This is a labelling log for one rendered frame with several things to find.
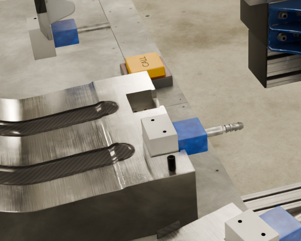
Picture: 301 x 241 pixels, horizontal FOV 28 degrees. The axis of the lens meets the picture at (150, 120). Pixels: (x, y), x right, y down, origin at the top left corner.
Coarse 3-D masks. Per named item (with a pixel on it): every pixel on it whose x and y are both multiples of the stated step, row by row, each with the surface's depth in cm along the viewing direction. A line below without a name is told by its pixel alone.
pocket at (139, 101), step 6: (144, 90) 89; (150, 90) 89; (126, 96) 88; (132, 96) 89; (138, 96) 89; (144, 96) 89; (150, 96) 90; (132, 102) 89; (138, 102) 90; (144, 102) 90; (150, 102) 90; (156, 102) 88; (132, 108) 90; (138, 108) 90; (144, 108) 90; (150, 108) 90
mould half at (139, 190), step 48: (48, 96) 91; (96, 96) 89; (0, 144) 80; (48, 144) 81; (96, 144) 79; (144, 144) 78; (0, 192) 72; (48, 192) 72; (96, 192) 71; (144, 192) 72; (192, 192) 74; (0, 240) 71; (48, 240) 73; (96, 240) 75
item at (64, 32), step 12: (36, 24) 95; (60, 24) 97; (72, 24) 97; (96, 24) 98; (108, 24) 98; (36, 36) 94; (60, 36) 96; (72, 36) 96; (36, 48) 96; (48, 48) 96
